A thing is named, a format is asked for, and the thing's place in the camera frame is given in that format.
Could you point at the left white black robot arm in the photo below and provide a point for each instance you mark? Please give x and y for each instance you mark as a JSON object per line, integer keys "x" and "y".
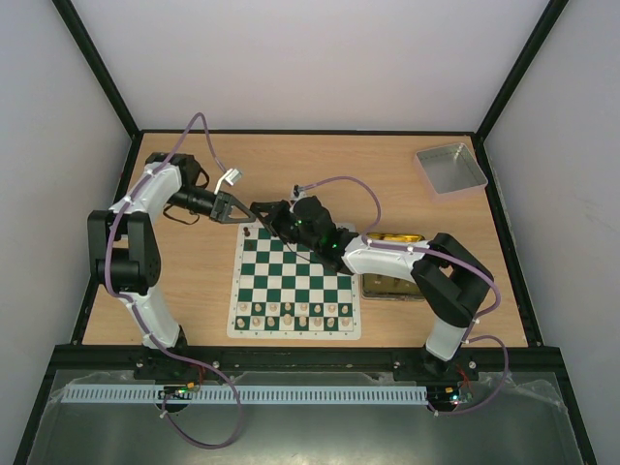
{"x": 124, "y": 256}

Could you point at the gold tin with dark pieces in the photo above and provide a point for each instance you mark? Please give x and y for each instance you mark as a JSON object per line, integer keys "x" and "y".
{"x": 376, "y": 286}

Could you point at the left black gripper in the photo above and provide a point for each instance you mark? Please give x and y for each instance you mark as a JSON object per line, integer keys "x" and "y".
{"x": 228, "y": 201}

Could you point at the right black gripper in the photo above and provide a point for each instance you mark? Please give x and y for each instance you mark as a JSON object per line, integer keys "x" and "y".
{"x": 279, "y": 216}

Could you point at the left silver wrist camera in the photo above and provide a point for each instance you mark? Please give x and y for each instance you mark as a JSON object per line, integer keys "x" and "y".
{"x": 229, "y": 178}

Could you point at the black mounting rail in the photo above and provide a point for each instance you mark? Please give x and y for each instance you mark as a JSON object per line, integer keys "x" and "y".
{"x": 403, "y": 364}

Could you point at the silver tin lid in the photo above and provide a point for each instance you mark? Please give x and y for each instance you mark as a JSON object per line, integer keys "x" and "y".
{"x": 450, "y": 170}

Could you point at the grey slotted cable duct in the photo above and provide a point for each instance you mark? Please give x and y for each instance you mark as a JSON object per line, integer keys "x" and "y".
{"x": 247, "y": 395}

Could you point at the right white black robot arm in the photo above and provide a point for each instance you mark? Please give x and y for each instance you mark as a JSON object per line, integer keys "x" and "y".
{"x": 451, "y": 280}

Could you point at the green white chess board mat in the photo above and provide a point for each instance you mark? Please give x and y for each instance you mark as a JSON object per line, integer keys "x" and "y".
{"x": 276, "y": 272}

